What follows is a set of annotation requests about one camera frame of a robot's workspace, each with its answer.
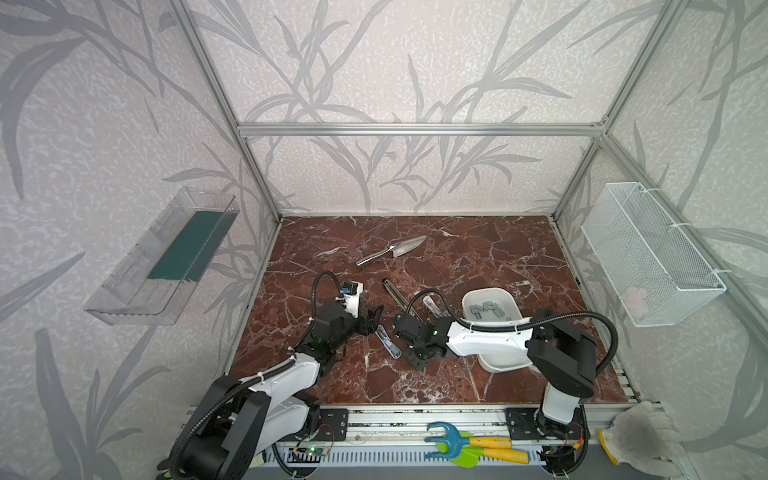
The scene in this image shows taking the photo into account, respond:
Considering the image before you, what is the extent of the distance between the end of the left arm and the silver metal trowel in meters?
0.30

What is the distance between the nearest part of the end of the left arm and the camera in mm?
672

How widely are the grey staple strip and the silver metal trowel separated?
1.04 ft

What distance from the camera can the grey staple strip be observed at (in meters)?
0.95

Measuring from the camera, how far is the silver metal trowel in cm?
107

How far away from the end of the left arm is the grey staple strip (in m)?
0.35
